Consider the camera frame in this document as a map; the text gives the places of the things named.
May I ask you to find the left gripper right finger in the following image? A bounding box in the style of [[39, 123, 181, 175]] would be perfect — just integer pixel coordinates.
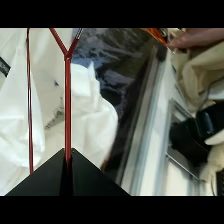
[[68, 148, 130, 197]]

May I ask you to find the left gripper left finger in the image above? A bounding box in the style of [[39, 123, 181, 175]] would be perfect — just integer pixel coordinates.
[[5, 148, 67, 197]]

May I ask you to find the white garment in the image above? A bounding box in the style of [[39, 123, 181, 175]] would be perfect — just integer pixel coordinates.
[[0, 28, 119, 197]]

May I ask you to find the cream garment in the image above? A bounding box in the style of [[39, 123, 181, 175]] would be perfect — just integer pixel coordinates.
[[171, 39, 224, 114]]

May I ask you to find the person's hand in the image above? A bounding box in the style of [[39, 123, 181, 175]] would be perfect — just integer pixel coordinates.
[[165, 28, 224, 51]]

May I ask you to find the silver frame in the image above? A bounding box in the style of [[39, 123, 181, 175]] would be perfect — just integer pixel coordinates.
[[120, 46, 224, 197]]

